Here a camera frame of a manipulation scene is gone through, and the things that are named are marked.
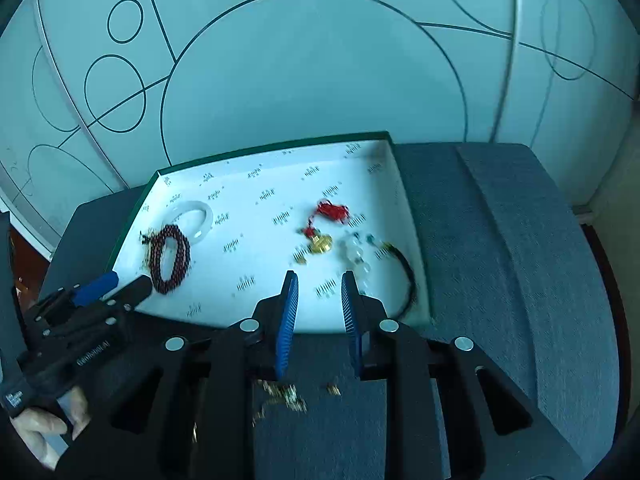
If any green shallow cardboard box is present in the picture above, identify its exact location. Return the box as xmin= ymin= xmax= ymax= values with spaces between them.
xmin=102 ymin=131 xmax=435 ymax=333

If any grey fabric ottoman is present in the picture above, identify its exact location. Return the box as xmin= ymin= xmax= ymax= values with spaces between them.
xmin=37 ymin=142 xmax=621 ymax=480

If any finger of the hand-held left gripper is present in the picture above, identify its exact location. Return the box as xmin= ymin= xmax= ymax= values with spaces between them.
xmin=70 ymin=271 xmax=120 ymax=307
xmin=97 ymin=275 xmax=153 ymax=315

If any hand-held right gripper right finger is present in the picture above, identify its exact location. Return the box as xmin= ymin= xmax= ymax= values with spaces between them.
xmin=340 ymin=270 xmax=591 ymax=480

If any dark red bead bracelet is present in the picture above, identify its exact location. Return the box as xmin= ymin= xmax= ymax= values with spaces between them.
xmin=141 ymin=225 xmax=193 ymax=295

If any person's left hand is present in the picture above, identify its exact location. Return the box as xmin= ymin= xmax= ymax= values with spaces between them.
xmin=10 ymin=387 xmax=93 ymax=471

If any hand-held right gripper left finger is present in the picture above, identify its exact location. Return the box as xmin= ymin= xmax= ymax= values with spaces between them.
xmin=55 ymin=270 xmax=301 ymax=480

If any white jade bangle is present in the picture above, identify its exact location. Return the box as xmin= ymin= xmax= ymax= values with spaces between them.
xmin=165 ymin=201 xmax=214 ymax=246

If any red cord gold lock pendant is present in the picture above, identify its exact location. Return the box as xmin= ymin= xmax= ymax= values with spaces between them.
xmin=301 ymin=200 xmax=351 ymax=256

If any gold chain bracelet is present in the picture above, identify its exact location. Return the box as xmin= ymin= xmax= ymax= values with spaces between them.
xmin=250 ymin=380 xmax=308 ymax=428

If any white jade bead bracelet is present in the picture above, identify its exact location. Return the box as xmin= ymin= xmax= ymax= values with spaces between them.
xmin=340 ymin=232 xmax=418 ymax=318

